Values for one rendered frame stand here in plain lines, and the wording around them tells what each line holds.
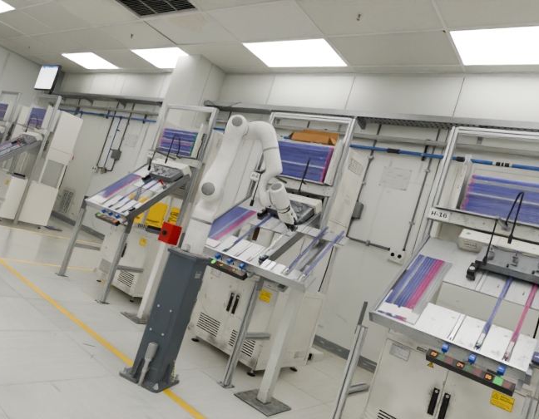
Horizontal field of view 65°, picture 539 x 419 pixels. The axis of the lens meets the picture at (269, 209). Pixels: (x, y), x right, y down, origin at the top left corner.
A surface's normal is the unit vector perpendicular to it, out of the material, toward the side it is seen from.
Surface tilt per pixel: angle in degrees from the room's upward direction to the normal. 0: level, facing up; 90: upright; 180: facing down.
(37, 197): 90
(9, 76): 90
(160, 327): 90
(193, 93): 90
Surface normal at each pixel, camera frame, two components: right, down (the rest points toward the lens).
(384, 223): -0.58, -0.23
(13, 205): 0.76, 0.20
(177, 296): -0.30, -0.15
